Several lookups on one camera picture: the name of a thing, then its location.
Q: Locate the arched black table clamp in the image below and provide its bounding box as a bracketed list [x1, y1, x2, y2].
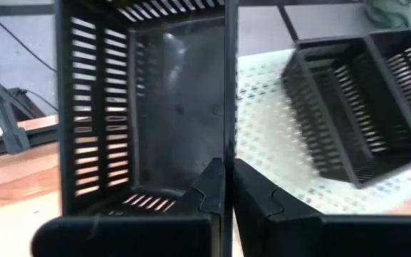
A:
[0, 81, 31, 155]

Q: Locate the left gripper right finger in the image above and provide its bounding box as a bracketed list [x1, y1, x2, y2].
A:
[233, 159, 323, 218]

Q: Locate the long black floor cable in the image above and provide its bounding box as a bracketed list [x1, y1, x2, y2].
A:
[0, 3, 59, 74]

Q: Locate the green perforated metal shelf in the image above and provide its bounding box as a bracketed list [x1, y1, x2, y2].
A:
[235, 48, 411, 215]

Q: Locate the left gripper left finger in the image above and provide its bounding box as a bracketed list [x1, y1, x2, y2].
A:
[171, 158, 225, 216]

